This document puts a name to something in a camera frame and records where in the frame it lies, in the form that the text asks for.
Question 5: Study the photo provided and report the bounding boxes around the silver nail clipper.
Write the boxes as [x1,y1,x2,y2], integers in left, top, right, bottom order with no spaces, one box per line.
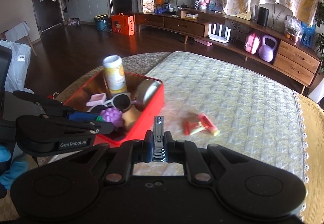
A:
[153,116,166,163]

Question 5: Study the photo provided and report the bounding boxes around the pink plastic tray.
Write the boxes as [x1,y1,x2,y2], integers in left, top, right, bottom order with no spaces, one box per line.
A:
[86,93,107,107]

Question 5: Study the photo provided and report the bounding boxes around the purple spiky toy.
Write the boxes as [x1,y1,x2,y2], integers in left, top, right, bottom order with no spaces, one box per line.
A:
[100,107,124,129]

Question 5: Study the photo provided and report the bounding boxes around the white round sunglasses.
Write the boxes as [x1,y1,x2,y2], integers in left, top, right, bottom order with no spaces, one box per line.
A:
[88,92,135,112]

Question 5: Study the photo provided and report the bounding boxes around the white yellow cylinder bottle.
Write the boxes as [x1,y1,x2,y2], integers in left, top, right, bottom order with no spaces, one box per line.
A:
[103,55,127,95]

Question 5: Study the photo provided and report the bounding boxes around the round gold tin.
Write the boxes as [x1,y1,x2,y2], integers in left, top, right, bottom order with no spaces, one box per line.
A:
[134,78,161,108]

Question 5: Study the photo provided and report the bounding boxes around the blue gloved hand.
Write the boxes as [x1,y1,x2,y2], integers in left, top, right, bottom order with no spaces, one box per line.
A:
[0,146,29,190]

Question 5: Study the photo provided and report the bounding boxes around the red metal tin box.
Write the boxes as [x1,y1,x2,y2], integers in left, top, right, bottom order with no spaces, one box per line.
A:
[64,71,164,148]

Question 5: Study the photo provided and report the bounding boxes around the teal bucket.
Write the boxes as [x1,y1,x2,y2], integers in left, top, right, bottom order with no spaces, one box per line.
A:
[94,14,109,31]

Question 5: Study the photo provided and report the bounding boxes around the orange gift box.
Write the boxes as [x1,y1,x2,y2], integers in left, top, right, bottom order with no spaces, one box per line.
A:
[111,13,134,36]

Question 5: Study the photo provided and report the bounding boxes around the white wifi router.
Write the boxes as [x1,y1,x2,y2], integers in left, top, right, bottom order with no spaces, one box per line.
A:
[208,23,231,43]

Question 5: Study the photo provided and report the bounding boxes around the purple kettlebell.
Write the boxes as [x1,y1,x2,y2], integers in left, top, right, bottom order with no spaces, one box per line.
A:
[258,35,278,63]

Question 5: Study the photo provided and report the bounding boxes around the pink small case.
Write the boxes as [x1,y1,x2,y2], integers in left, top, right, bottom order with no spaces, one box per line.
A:
[244,32,261,54]

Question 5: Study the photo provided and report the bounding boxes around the wooden tv cabinet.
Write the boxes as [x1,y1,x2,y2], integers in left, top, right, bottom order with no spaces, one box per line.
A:
[133,8,322,88]

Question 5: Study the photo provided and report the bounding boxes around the snack box with cartoon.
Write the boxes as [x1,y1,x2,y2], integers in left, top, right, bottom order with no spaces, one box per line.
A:
[141,0,155,13]

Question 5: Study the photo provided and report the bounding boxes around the black smart speaker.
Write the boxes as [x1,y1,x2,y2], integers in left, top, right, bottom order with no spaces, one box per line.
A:
[256,6,270,26]

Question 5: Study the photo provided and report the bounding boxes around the potted green tree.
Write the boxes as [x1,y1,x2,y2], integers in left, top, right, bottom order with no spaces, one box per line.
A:
[315,0,324,73]

